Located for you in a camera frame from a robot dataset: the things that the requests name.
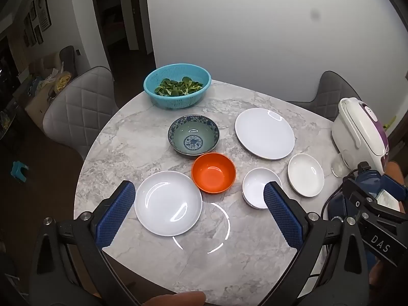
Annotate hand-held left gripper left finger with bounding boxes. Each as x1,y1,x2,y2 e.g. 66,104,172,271
30,180,137,306

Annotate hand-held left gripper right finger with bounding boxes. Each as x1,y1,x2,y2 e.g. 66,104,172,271
255,181,372,306

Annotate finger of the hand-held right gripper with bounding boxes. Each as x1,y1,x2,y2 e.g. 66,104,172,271
381,174,408,212
342,178,408,222

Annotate deep white plate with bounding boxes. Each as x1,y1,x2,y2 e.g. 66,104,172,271
134,170,203,237

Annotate orange bowl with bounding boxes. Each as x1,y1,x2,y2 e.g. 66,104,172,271
191,152,237,194

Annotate large white plate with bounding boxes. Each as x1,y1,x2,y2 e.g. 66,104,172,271
235,108,295,160

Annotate blue patterned ceramic bowl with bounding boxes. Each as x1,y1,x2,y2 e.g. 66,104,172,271
168,114,220,156

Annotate person's left hand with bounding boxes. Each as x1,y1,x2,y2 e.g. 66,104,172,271
142,291,206,306

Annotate white dish cloth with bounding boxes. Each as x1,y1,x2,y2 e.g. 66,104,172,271
378,189,400,211

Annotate navy blue electric cooker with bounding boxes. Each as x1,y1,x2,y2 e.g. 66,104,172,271
328,162,383,222

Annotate small white bowl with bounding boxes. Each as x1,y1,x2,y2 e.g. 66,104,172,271
242,168,283,210

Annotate clear drinking glass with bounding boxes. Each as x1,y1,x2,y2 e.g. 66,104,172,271
331,153,349,178

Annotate small white plate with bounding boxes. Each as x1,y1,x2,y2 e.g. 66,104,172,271
288,153,325,197

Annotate white rice cooker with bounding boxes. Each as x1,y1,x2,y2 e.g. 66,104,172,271
331,97,390,170

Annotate teal plastic stool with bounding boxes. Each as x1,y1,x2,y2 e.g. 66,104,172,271
10,161,29,182

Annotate grey quilted chair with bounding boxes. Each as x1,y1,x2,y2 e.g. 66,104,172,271
42,66,119,161
287,71,362,122

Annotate teal plastic colander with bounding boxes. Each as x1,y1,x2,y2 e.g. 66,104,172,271
143,64,212,109

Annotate cardboard box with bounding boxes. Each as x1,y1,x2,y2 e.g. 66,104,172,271
24,83,56,122

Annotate green leafy vegetables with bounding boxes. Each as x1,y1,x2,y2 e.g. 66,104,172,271
155,76,204,97

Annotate yellow plastic bag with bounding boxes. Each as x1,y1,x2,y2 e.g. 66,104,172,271
54,70,75,93

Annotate brown upholstered chair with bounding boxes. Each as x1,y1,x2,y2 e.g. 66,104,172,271
59,45,79,80

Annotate black power cable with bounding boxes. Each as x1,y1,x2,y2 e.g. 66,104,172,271
320,174,356,222

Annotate large black picture frame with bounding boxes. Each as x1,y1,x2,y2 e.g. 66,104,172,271
37,0,52,29

